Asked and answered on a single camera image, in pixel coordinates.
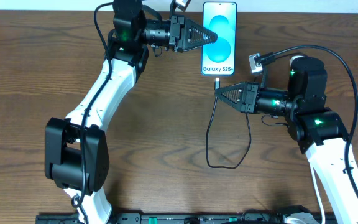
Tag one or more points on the white power strip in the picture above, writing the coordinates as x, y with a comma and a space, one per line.
294, 58

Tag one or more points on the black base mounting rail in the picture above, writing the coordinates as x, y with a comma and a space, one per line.
248, 217

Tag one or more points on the blue Samsung Galaxy smartphone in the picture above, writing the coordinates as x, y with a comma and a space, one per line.
218, 58

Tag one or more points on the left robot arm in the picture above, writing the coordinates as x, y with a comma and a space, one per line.
76, 151

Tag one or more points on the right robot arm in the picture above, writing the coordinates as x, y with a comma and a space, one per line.
319, 131

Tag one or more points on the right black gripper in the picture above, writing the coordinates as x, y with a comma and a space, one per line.
251, 98

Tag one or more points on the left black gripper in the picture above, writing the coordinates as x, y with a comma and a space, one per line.
177, 33

